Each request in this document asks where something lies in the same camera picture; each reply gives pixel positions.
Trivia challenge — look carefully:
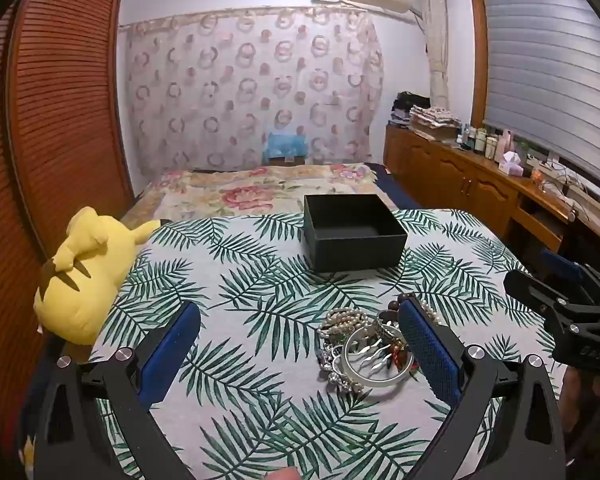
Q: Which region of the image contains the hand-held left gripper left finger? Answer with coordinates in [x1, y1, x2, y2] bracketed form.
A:
[34, 301, 202, 480]

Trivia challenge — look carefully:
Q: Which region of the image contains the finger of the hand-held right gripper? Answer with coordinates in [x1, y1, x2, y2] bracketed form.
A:
[539, 248, 588, 287]
[503, 269, 566, 315]

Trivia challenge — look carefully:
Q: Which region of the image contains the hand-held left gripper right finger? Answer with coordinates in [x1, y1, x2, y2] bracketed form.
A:
[398, 296, 567, 480]

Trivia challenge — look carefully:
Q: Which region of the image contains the red cord bracelet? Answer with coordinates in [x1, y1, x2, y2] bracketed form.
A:
[386, 342, 418, 373]

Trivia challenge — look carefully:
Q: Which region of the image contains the silver bangle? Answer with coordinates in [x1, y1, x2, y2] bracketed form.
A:
[341, 326, 421, 389]

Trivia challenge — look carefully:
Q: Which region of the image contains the white pearl bracelet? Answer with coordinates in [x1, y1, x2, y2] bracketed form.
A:
[319, 307, 371, 343]

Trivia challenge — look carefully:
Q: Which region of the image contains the black jewelry box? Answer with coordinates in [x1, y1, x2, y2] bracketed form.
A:
[301, 193, 409, 274]

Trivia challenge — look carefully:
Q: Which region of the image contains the person's right hand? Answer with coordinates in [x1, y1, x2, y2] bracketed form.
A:
[559, 367, 597, 453]

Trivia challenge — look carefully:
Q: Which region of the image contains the green leaf print cloth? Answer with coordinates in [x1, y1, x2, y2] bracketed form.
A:
[86, 207, 567, 480]

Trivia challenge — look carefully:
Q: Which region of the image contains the pink tissue box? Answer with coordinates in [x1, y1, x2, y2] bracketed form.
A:
[497, 152, 524, 177]

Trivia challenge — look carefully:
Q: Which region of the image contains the yellow plush toy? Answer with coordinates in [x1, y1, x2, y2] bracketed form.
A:
[33, 205, 162, 347]

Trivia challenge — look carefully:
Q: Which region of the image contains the wooden sideboard cabinet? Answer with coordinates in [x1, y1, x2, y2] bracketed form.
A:
[382, 124, 578, 257]

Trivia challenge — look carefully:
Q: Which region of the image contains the row of cosmetic bottles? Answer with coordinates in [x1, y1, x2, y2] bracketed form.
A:
[456, 125, 515, 162]

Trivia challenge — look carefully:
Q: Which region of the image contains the dark blue bed sheet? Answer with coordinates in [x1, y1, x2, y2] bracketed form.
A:
[367, 161, 423, 211]

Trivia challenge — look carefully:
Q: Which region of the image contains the floral bed blanket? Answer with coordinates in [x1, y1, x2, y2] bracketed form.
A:
[119, 162, 397, 227]

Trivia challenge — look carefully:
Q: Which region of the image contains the stack of floral folded cloths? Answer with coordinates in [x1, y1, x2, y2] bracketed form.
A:
[409, 104, 464, 142]

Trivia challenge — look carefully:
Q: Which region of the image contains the grey window blind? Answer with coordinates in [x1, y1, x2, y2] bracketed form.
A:
[479, 0, 600, 188]

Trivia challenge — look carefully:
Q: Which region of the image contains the pile of dark clothes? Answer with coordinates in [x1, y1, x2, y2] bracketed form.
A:
[390, 91, 432, 127]

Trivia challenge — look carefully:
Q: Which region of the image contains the light blue bag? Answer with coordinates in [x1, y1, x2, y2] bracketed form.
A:
[261, 130, 309, 166]

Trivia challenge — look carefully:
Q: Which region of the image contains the wooden louvre wardrobe door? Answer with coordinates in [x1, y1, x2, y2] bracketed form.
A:
[0, 0, 135, 461]

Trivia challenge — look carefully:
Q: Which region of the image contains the cream lace curtain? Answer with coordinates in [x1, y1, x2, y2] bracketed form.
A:
[416, 0, 452, 112]

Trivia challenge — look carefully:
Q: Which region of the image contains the circle pattern curtain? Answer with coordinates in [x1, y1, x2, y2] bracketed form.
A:
[117, 4, 387, 192]

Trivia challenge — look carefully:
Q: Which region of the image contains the tangle of cables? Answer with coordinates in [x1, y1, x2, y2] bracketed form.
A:
[525, 155, 600, 208]

